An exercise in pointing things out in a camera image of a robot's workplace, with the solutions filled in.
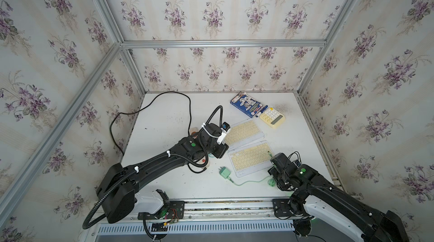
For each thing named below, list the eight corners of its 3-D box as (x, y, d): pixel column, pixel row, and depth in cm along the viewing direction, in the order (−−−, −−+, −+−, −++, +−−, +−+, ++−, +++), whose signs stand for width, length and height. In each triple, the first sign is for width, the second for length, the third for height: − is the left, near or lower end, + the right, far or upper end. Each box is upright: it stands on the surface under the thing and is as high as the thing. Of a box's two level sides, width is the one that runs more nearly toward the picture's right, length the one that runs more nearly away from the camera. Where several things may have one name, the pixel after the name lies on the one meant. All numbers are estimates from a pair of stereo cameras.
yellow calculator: (275, 130, 102) (276, 128, 100) (257, 117, 108) (258, 115, 107) (286, 119, 108) (288, 117, 106) (269, 107, 114) (269, 105, 112)
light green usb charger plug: (216, 171, 86) (216, 170, 84) (222, 166, 88) (222, 164, 86) (225, 180, 83) (225, 178, 82) (230, 174, 85) (231, 172, 84)
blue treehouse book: (229, 102, 116) (229, 99, 114) (241, 93, 122) (242, 90, 120) (251, 118, 107) (252, 115, 105) (263, 107, 113) (264, 104, 111)
